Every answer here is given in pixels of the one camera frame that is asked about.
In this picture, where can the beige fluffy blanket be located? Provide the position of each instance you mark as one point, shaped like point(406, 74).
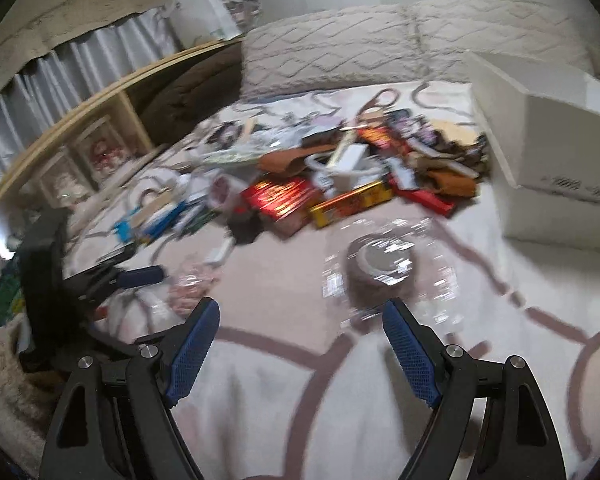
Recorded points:
point(5, 395)

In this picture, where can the yellow snack bar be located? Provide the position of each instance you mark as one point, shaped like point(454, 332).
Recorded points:
point(350, 202)

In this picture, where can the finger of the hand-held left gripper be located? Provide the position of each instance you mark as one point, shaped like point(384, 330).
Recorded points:
point(142, 276)

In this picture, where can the red foil packet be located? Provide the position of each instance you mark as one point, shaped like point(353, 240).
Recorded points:
point(275, 196)

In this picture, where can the white power adapter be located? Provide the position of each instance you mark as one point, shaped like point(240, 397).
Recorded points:
point(353, 156)

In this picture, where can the wooden shelf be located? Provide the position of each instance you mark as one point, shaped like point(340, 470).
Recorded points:
point(130, 80)

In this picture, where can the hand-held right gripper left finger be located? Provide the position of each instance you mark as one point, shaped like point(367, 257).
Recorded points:
point(190, 355)

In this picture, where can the beige textured pillow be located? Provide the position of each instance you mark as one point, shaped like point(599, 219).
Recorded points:
point(500, 35)
point(330, 55)

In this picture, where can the gold lighter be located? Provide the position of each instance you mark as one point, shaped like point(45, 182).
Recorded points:
point(342, 144)

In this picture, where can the red printed packet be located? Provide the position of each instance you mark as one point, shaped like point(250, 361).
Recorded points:
point(380, 137)

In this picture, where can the small black pouch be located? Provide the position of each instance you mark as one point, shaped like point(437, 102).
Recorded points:
point(244, 226)

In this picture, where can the white cardboard box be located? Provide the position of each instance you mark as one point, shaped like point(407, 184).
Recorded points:
point(555, 160)

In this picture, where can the boxed red figurine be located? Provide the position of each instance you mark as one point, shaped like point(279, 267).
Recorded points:
point(105, 152)

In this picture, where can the grey curtain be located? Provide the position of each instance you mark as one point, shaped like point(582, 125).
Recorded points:
point(80, 75)

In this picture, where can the white tote bag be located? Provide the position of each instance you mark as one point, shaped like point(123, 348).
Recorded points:
point(200, 10)

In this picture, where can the pink candy bag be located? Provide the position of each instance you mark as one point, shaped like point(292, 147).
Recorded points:
point(195, 285)

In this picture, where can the brown comforter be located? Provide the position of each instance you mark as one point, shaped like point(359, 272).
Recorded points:
point(190, 90)

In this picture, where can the brown leather pouch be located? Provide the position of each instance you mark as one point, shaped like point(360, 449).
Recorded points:
point(290, 160)

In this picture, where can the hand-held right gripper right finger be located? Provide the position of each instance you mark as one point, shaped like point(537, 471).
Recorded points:
point(410, 355)

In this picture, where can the round clear-lid container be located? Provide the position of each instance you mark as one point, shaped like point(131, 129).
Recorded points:
point(224, 191)

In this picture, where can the blue foil packet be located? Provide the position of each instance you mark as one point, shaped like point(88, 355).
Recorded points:
point(162, 220)

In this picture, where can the cardboard with drawings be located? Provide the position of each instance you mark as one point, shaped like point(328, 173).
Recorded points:
point(80, 15)

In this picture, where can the white rectangular box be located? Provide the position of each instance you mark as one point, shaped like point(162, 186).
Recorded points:
point(220, 254)

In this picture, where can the brown tape roll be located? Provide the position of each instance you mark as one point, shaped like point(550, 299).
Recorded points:
point(380, 280)

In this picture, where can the red snack bar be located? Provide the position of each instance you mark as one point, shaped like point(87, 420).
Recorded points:
point(425, 200)

